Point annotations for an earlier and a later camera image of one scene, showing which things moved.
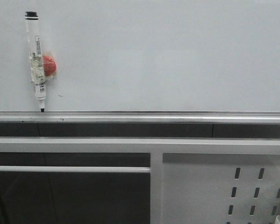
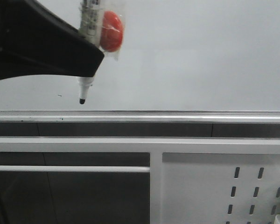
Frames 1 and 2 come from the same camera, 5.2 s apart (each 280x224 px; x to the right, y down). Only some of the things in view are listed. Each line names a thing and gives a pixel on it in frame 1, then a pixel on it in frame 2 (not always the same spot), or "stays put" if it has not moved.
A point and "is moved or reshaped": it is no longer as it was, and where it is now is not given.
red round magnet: (49, 66) is moved or reshaped
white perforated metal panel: (224, 188) stays put
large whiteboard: (143, 61) stays put
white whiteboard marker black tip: (31, 19) is moved or reshaped
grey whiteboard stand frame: (156, 147) stays put
